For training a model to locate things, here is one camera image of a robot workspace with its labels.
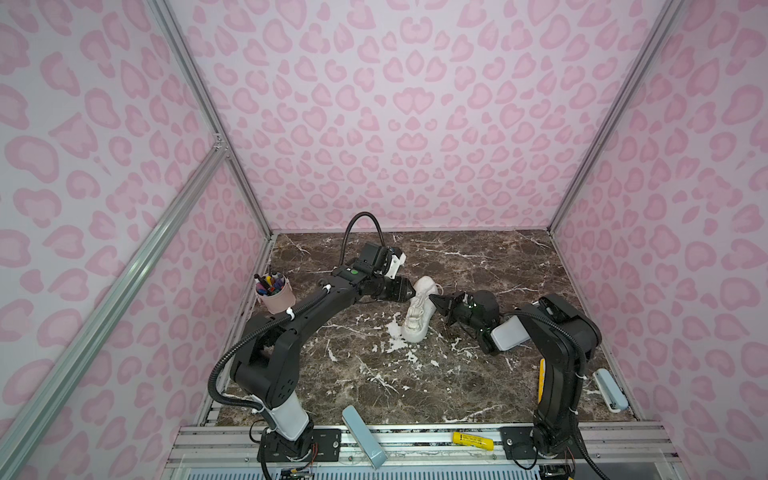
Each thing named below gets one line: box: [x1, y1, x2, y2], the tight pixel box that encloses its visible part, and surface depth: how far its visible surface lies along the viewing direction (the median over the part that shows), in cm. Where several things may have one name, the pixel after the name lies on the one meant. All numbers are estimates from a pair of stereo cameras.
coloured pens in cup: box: [254, 271, 285, 296], surface depth 92 cm
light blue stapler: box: [593, 368, 629, 413], surface depth 80 cm
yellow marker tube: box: [451, 432, 495, 451], surface depth 74 cm
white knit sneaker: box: [402, 276, 439, 343], surface depth 92 cm
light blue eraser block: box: [341, 405, 387, 469], surface depth 73 cm
